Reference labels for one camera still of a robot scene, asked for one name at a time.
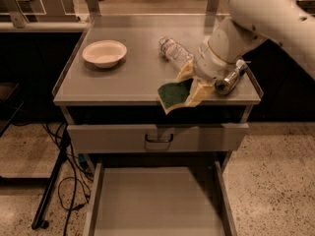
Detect right metal post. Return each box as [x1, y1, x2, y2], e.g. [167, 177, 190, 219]
[205, 0, 222, 18]

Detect black floor cables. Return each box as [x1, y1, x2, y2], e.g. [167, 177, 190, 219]
[39, 121, 95, 236]

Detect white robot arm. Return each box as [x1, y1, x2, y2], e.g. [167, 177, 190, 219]
[177, 0, 315, 107]

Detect silver drink can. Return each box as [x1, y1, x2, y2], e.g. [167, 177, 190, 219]
[215, 59, 248, 95]

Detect white paper bowl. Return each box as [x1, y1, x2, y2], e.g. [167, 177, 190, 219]
[82, 40, 127, 69]

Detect black stand leg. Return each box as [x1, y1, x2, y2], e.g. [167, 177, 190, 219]
[31, 130, 69, 230]

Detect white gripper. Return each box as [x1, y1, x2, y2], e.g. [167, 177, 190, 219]
[176, 36, 237, 107]

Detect green yellow sponge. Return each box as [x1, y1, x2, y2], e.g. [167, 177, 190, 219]
[157, 79, 193, 114]

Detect far left metal bracket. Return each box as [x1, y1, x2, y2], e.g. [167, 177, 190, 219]
[3, 0, 29, 29]

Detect clear plastic water bottle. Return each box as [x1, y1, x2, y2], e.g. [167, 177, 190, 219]
[158, 36, 194, 71]

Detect left white counter rail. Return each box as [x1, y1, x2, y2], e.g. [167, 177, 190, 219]
[0, 22, 89, 32]

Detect grey top drawer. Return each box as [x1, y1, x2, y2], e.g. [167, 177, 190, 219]
[68, 123, 248, 153]

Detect grey metal cabinet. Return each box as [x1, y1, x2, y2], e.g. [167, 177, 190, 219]
[53, 15, 262, 166]

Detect open grey middle drawer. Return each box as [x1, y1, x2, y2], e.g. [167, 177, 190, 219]
[83, 161, 238, 236]

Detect black drawer handle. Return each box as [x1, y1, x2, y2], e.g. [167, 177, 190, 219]
[145, 134, 174, 144]

